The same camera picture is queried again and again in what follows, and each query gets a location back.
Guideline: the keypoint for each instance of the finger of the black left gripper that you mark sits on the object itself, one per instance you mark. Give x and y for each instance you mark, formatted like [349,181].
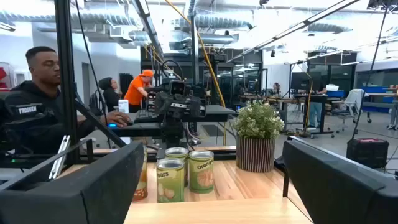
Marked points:
[161,104]
[196,107]

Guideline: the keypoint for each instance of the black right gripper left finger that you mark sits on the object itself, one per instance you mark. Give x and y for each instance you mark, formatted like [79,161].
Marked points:
[77,199]

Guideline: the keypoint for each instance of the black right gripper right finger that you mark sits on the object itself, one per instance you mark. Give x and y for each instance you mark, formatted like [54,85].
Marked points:
[342,196]

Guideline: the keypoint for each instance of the green fruit can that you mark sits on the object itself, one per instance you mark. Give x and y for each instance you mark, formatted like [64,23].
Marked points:
[176,152]

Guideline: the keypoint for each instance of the red corn can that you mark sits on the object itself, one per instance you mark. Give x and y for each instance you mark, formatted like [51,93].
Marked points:
[142,183]

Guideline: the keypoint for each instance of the green oranges can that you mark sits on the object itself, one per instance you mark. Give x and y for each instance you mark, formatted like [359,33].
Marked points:
[201,174]

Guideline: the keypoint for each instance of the green pears can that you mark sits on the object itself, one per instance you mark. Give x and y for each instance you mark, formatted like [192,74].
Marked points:
[170,183]

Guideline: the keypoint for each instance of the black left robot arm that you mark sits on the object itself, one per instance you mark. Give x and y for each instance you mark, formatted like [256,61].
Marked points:
[172,133]

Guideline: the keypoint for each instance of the black-framed wooden shelf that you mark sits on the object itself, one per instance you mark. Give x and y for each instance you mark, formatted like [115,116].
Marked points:
[217,212]

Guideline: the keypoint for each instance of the black desk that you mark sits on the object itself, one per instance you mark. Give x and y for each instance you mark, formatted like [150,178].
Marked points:
[214,112]

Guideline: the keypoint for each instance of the person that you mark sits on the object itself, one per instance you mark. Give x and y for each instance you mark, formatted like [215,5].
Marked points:
[43,71]
[134,91]
[315,112]
[276,88]
[110,96]

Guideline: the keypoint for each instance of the white cup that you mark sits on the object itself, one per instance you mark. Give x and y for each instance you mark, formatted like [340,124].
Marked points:
[123,106]

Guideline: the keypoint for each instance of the black equipment case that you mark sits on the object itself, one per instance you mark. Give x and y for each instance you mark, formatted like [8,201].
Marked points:
[367,153]

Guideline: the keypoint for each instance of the potted plant in ribbed pot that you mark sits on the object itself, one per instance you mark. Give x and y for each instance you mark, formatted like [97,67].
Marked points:
[256,140]

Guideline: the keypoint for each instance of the white office chair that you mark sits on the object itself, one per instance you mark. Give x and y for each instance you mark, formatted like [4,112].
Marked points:
[353,101]

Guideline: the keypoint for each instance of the black monitor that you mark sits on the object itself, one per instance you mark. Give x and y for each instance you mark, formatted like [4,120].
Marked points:
[303,81]

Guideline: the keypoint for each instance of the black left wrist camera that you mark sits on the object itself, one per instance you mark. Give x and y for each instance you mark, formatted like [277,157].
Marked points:
[177,87]

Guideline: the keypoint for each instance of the silver metal bracket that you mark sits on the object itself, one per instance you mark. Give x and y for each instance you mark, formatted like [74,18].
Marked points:
[60,157]

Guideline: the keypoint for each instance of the black aluminium rig frame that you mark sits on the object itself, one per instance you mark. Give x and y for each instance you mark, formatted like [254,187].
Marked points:
[66,62]

